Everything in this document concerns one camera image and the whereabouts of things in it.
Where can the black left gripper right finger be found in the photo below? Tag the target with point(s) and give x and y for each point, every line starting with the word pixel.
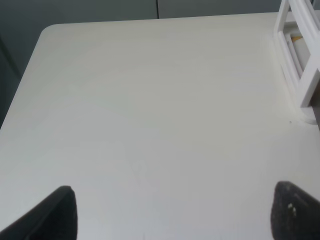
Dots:
pixel 295 214

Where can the white lower drawer handle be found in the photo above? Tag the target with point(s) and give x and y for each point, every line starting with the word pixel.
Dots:
pixel 301 12

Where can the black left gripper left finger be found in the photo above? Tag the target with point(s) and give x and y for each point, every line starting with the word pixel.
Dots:
pixel 54 218

